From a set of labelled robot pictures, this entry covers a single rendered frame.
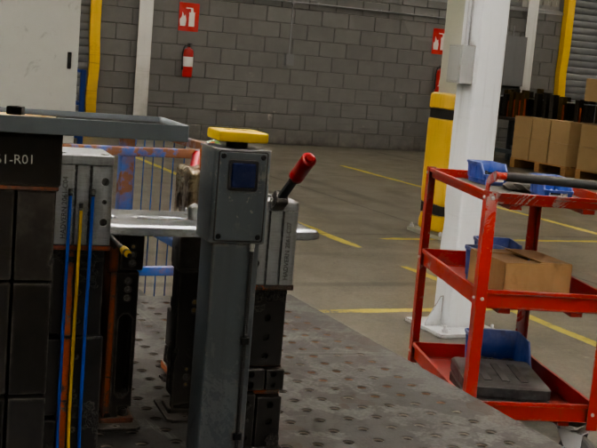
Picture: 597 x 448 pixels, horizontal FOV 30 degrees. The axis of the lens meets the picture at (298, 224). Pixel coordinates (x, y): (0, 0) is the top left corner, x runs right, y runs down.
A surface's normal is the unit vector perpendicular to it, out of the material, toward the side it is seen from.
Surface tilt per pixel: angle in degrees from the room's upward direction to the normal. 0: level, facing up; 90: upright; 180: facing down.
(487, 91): 90
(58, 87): 90
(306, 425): 0
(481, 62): 90
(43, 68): 90
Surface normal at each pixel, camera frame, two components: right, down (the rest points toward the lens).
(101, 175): 0.33, 0.16
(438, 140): -0.90, -0.01
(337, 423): 0.08, -0.99
